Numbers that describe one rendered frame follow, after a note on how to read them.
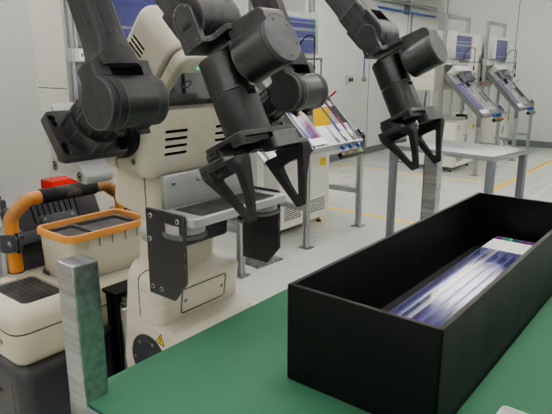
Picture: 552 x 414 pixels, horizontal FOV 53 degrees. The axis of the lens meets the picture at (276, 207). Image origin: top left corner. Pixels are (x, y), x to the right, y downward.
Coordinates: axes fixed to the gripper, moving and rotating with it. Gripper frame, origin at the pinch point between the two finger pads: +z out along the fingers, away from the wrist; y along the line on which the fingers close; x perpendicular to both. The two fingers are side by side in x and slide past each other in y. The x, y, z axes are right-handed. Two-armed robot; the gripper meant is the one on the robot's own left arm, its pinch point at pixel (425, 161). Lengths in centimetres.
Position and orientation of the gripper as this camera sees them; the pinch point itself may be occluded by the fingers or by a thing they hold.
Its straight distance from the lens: 103.4
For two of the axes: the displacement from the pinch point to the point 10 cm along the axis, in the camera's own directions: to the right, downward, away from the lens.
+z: 3.4, 9.4, -0.5
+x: -7.0, 3.0, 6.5
